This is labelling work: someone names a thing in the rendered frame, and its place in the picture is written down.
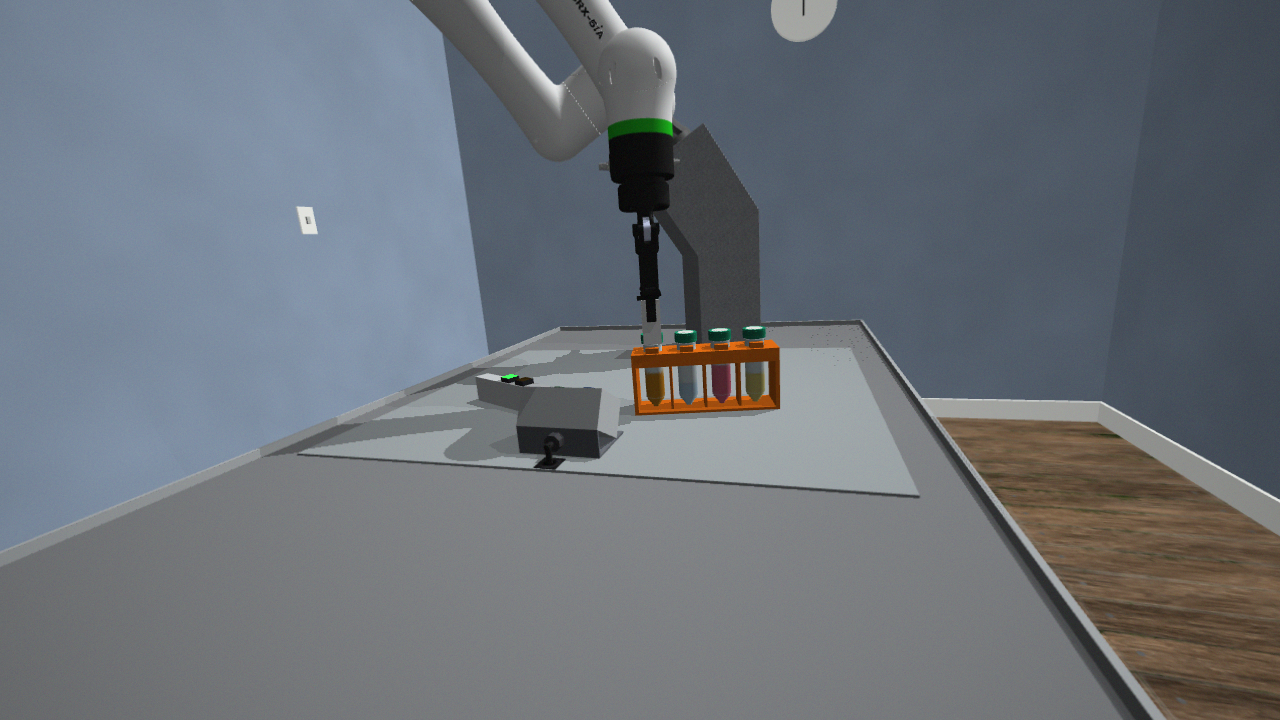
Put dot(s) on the light grey bench mat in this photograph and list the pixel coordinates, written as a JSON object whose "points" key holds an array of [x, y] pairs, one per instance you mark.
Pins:
{"points": [[828, 435]]}

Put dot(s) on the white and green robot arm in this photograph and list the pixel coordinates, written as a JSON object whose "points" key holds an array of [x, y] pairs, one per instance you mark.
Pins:
{"points": [[625, 85]]}

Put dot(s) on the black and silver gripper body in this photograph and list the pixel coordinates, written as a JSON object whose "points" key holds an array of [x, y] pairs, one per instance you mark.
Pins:
{"points": [[642, 196]]}

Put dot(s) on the orange tube rack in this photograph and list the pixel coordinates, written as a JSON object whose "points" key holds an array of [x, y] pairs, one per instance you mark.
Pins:
{"points": [[758, 351]]}

